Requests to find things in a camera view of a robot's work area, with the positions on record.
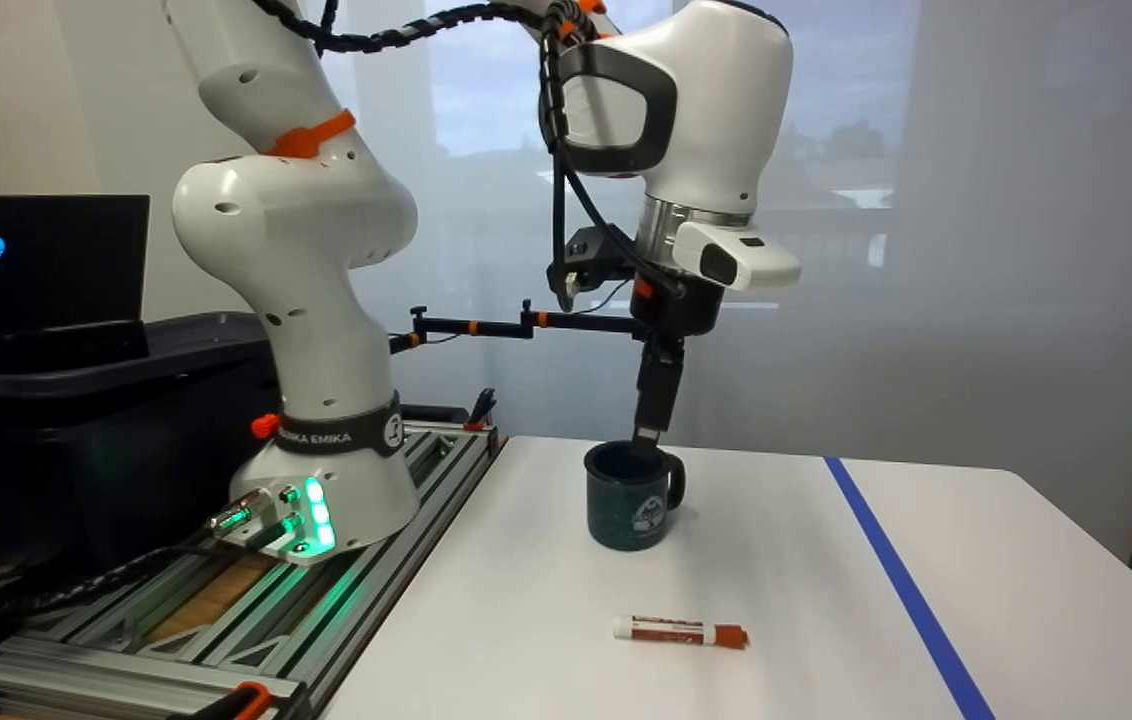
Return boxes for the blue tape line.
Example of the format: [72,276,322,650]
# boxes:
[820,452,998,720]

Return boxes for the black braided cable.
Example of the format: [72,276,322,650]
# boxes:
[0,531,235,620]

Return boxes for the black monitor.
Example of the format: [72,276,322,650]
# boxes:
[0,190,156,378]

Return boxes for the black storage bin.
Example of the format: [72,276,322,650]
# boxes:
[0,311,288,593]

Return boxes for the black clamp lever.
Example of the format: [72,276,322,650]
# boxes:
[461,384,505,436]

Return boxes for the dark green speckled mug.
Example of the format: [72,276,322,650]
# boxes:
[579,438,690,557]

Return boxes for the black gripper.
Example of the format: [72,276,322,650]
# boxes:
[629,269,726,446]

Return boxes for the brown wooden board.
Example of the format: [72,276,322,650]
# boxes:
[134,548,284,649]

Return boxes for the black corrugated cable conduit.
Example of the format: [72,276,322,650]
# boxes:
[248,0,646,320]

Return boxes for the orange and white marker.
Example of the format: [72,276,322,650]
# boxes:
[610,608,755,657]

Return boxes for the aluminium rail frame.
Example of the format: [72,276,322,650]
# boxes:
[0,416,513,720]

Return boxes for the thin black rod orange joints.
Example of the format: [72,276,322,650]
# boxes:
[385,299,646,360]

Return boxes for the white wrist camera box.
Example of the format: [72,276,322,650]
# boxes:
[666,216,809,295]

